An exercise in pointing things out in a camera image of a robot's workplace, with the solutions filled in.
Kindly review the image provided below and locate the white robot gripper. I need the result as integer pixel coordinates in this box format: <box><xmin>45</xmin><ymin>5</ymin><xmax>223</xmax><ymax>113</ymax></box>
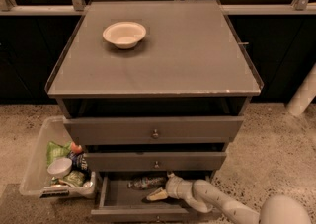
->
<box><xmin>146</xmin><ymin>172</ymin><xmax>193</xmax><ymax>201</ymax></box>

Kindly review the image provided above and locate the clear plastic water bottle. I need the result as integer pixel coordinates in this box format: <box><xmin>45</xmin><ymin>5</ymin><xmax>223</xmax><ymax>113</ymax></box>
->
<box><xmin>127</xmin><ymin>176</ymin><xmax>167</xmax><ymax>190</ymax></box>

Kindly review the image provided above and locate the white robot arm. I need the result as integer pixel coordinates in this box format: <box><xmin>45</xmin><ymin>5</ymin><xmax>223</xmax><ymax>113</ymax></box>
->
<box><xmin>147</xmin><ymin>70</ymin><xmax>316</xmax><ymax>224</ymax></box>

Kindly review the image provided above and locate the bottom grey drawer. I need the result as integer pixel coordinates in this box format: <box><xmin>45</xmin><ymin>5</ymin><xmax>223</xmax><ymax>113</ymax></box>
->
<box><xmin>91</xmin><ymin>173</ymin><xmax>221</xmax><ymax>223</ymax></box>

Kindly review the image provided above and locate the grey drawer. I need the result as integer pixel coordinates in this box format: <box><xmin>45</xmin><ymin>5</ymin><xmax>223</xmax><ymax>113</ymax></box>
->
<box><xmin>63</xmin><ymin>116</ymin><xmax>244</xmax><ymax>145</ymax></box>
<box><xmin>91</xmin><ymin>173</ymin><xmax>221</xmax><ymax>223</ymax></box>
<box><xmin>84</xmin><ymin>152</ymin><xmax>226</xmax><ymax>172</ymax></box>

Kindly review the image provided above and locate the middle grey drawer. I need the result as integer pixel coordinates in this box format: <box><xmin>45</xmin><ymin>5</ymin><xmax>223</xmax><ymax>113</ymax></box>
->
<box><xmin>84</xmin><ymin>152</ymin><xmax>226</xmax><ymax>172</ymax></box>

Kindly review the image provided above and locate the grey drawer cabinet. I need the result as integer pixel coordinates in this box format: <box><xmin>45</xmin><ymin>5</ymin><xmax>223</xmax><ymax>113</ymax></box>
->
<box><xmin>44</xmin><ymin>0</ymin><xmax>264</xmax><ymax>224</ymax></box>

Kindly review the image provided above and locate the top grey drawer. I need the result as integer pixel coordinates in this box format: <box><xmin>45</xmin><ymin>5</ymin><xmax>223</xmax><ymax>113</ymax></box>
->
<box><xmin>63</xmin><ymin>116</ymin><xmax>244</xmax><ymax>145</ymax></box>

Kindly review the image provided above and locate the green packet in bin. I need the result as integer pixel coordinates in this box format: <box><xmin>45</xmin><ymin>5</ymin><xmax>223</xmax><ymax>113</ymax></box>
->
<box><xmin>61</xmin><ymin>171</ymin><xmax>86</xmax><ymax>187</ymax></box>

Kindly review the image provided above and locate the dark blue snack bag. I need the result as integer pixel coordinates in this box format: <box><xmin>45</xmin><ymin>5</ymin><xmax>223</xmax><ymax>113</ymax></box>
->
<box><xmin>67</xmin><ymin>152</ymin><xmax>89</xmax><ymax>172</ymax></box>

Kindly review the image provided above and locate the orange item in bin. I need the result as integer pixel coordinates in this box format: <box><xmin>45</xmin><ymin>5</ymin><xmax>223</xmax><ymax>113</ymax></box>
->
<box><xmin>70</xmin><ymin>142</ymin><xmax>83</xmax><ymax>154</ymax></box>

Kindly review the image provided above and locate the white bowl in bin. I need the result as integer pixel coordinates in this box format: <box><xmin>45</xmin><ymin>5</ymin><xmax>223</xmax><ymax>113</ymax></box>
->
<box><xmin>47</xmin><ymin>158</ymin><xmax>72</xmax><ymax>178</ymax></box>

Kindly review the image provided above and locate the green snack bag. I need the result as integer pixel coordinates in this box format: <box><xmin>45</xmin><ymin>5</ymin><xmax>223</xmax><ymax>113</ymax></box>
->
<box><xmin>46</xmin><ymin>141</ymin><xmax>71</xmax><ymax>166</ymax></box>

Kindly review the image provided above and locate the clear plastic storage bin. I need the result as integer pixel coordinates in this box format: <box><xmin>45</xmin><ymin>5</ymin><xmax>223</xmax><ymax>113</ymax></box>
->
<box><xmin>20</xmin><ymin>116</ymin><xmax>97</xmax><ymax>198</ymax></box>

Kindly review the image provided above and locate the white paper bowl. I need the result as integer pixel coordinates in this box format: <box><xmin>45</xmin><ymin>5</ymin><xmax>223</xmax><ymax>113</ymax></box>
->
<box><xmin>103</xmin><ymin>22</ymin><xmax>146</xmax><ymax>49</ymax></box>

